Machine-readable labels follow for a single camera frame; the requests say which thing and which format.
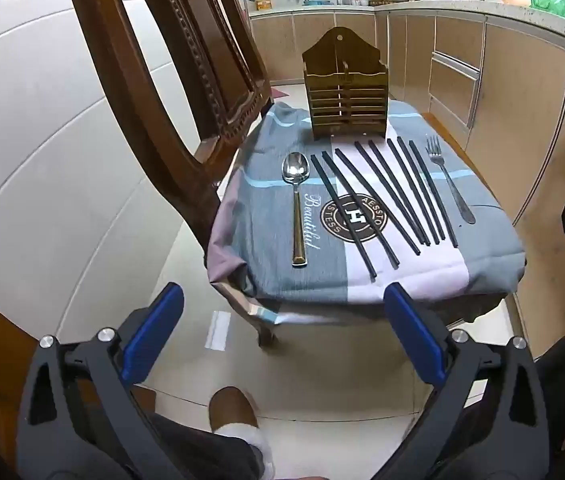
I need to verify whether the white speckled kitchen counter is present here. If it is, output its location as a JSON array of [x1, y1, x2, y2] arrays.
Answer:
[[250, 0, 565, 61]]

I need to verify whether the silver gold-handled spoon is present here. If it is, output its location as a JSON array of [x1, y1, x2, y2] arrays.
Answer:
[[281, 151, 313, 267]]

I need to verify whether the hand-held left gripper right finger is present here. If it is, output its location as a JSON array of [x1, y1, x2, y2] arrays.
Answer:
[[384, 281, 549, 480]]

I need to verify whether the row of black chopsticks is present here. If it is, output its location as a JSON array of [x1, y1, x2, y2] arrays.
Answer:
[[310, 136, 459, 282]]

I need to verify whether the silver fork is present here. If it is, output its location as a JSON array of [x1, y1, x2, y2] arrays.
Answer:
[[425, 135, 477, 225]]

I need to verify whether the wooden utensil holder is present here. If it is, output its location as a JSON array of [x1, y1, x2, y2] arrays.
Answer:
[[301, 26, 389, 141]]

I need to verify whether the brown slipper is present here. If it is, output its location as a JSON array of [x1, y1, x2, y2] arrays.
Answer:
[[208, 386, 262, 433]]

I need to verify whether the white sock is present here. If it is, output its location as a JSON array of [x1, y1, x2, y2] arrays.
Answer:
[[212, 422, 276, 480]]

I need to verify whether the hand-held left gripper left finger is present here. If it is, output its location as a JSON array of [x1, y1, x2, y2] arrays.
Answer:
[[16, 282, 186, 480]]

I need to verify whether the grey blue printed cloth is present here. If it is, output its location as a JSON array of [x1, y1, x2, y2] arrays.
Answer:
[[206, 100, 526, 326]]

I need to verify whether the carved brown wooden chair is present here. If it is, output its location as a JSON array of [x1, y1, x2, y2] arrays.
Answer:
[[60, 0, 513, 348]]

